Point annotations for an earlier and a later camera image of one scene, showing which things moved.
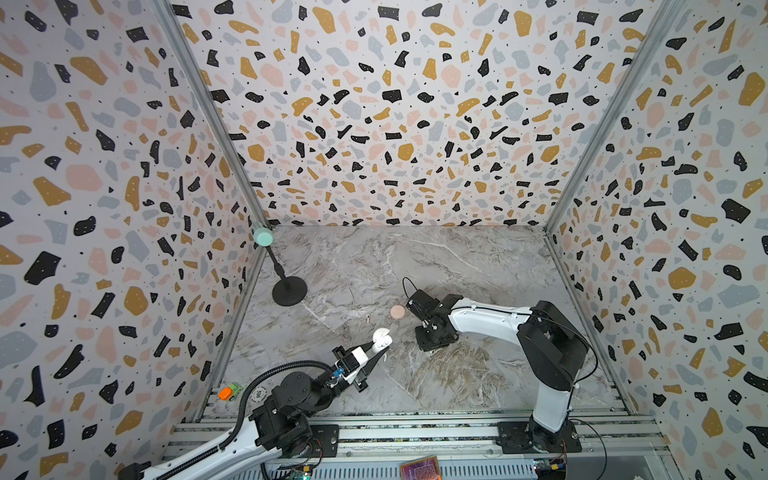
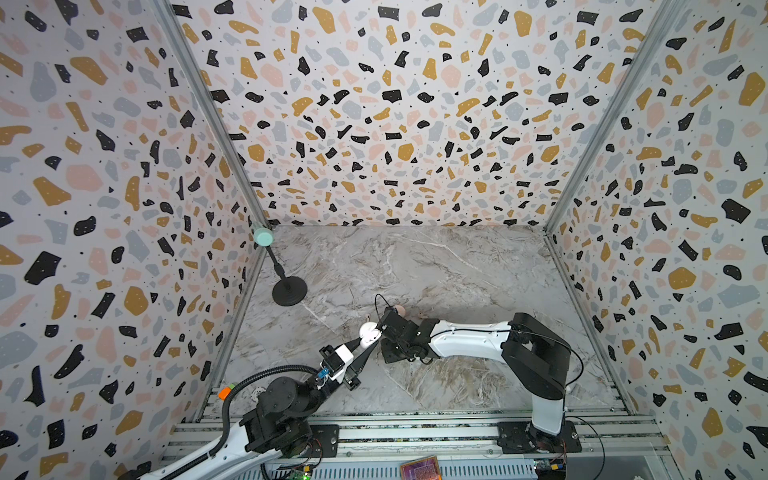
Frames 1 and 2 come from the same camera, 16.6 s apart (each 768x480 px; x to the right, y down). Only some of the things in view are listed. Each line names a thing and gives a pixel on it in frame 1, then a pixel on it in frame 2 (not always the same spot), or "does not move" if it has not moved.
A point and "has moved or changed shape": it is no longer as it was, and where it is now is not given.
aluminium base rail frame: (472, 445) does not move
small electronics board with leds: (301, 473) does not move
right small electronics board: (550, 469) does not move
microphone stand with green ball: (289, 290) does not move
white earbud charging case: (382, 339) has moved or changed shape
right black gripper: (429, 321) → (391, 335)
